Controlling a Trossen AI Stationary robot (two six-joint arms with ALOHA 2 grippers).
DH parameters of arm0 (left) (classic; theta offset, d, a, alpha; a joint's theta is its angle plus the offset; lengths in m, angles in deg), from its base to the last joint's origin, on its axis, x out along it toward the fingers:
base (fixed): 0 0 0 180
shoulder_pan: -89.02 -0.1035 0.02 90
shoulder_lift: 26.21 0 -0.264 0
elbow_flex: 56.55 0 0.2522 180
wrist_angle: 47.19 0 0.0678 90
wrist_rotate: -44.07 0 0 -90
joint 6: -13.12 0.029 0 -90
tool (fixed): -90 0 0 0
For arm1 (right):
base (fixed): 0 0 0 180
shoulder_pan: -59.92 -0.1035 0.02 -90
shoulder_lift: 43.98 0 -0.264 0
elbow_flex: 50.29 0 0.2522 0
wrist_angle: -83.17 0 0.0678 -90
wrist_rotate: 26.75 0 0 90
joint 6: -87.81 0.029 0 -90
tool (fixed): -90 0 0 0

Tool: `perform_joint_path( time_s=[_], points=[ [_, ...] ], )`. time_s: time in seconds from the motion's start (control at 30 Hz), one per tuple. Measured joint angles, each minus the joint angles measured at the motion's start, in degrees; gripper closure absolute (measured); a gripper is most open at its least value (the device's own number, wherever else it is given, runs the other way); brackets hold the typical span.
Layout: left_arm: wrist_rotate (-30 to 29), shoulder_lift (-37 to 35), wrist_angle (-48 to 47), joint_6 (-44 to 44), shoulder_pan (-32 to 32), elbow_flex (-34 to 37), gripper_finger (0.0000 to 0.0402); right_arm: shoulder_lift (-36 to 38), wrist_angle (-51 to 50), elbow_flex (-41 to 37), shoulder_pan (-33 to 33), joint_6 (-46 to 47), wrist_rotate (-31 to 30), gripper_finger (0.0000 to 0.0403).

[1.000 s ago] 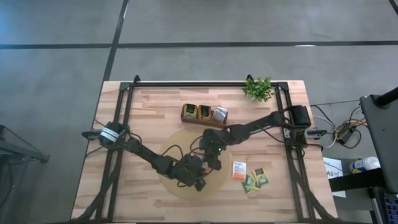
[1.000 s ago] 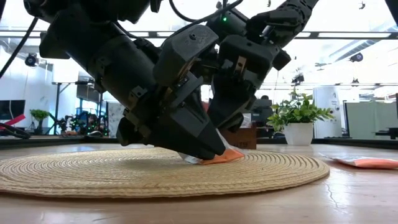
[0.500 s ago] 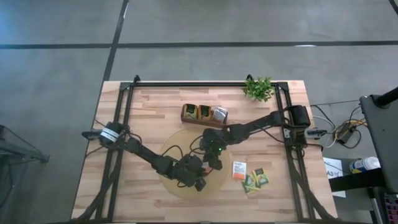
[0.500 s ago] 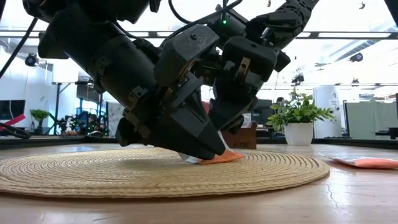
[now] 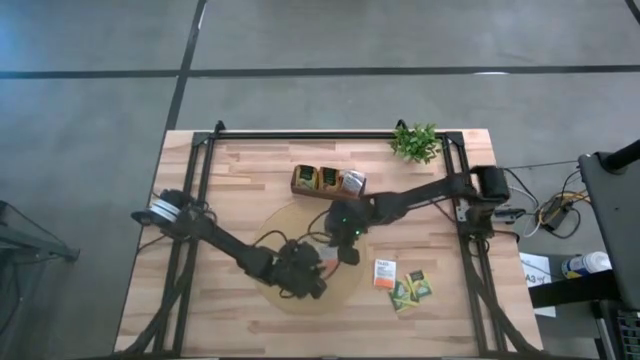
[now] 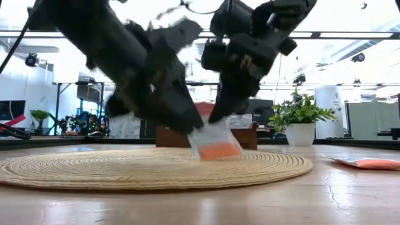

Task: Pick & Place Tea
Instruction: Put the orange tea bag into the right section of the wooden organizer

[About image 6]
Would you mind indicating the dark partition panel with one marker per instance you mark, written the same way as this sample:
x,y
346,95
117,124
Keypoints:
x,y
148,129

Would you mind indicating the green plant in white pot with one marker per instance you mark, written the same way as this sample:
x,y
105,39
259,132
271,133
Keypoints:
x,y
300,134

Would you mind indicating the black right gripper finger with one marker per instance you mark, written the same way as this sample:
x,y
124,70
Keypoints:
x,y
237,93

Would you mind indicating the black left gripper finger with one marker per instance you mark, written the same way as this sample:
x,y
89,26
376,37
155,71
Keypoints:
x,y
189,118

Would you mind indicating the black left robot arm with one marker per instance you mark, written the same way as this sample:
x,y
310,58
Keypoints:
x,y
87,31

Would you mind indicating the pale green partition panel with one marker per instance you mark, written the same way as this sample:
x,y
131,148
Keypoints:
x,y
368,118

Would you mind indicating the black computer monitor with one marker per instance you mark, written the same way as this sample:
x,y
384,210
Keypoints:
x,y
264,107
12,107

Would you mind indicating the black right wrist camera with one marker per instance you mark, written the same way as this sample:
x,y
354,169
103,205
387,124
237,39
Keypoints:
x,y
231,17

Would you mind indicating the round woven straw placemat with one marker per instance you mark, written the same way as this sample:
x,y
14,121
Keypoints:
x,y
125,168

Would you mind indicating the black background robot rig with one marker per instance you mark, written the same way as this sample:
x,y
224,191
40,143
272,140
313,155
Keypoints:
x,y
84,125

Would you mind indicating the small background potted plant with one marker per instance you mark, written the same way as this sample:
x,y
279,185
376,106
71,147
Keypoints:
x,y
40,115

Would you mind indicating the black ceiling spotlight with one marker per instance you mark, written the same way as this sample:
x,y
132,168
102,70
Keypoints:
x,y
31,60
299,78
358,57

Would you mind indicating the white room pillar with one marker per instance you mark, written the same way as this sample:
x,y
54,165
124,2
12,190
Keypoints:
x,y
329,106

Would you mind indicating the orange partition panel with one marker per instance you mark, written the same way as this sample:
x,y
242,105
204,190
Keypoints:
x,y
204,109

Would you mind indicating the grey patterned partition panel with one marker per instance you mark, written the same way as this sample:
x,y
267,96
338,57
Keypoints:
x,y
125,128

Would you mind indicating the black office desk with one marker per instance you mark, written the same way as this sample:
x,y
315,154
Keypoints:
x,y
392,133

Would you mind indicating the black metal table frame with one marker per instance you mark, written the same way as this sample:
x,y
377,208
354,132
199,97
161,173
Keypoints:
x,y
62,143

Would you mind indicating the brown wooden organizer box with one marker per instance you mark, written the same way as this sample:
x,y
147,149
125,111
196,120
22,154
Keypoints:
x,y
172,137

